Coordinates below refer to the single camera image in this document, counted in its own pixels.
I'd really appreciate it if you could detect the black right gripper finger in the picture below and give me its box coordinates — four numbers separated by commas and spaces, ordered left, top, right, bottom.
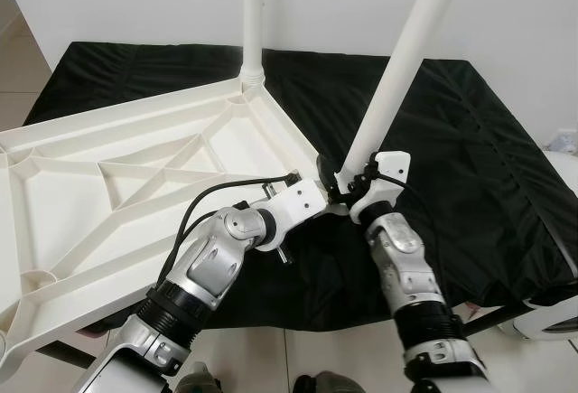
316, 155, 342, 202

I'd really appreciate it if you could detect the white plastic table leg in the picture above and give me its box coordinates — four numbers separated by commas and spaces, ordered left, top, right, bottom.
239, 0, 269, 87
336, 0, 471, 182

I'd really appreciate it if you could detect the robot right leg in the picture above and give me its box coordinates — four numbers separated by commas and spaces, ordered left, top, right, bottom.
294, 370, 367, 393

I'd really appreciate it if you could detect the robot leg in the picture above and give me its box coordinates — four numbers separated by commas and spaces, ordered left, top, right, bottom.
294, 370, 367, 393
176, 363, 222, 393

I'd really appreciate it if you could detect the black tablecloth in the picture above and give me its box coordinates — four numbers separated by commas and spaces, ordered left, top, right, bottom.
23, 41, 578, 332

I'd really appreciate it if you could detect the robot left leg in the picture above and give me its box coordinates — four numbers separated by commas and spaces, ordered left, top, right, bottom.
176, 363, 222, 393

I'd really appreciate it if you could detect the black metal table leg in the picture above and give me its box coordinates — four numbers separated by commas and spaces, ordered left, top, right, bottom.
465, 301, 534, 335
36, 343, 96, 371

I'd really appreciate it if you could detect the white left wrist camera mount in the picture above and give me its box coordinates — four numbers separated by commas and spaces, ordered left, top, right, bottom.
262, 179, 328, 231

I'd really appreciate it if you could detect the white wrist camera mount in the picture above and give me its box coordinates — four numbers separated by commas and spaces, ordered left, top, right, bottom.
262, 179, 328, 231
348, 151, 412, 224

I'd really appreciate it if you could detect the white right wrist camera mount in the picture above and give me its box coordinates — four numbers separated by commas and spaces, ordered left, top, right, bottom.
348, 151, 412, 224

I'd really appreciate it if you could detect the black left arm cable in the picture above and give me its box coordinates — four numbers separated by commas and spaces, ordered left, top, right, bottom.
158, 172, 301, 290

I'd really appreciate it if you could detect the white wall socket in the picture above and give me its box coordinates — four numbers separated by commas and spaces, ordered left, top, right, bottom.
546, 131, 577, 153

